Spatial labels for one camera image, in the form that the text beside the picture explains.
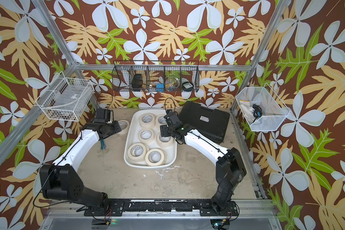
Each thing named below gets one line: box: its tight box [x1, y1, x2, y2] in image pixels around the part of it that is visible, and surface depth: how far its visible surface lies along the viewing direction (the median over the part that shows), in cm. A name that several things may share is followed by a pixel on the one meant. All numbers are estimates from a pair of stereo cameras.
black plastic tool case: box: [178, 101, 230, 144], surface depth 110 cm
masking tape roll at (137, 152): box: [127, 142, 150, 162], surface depth 90 cm
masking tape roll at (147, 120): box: [138, 112, 156, 129], surface depth 107 cm
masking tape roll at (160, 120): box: [155, 114, 168, 127], surface depth 107 cm
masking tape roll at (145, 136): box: [138, 128, 155, 145], surface depth 102 cm
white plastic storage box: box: [123, 108, 178, 170], surface depth 97 cm
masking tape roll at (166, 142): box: [156, 134, 176, 149], surface depth 95 cm
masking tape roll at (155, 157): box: [145, 148, 167, 167], surface depth 88 cm
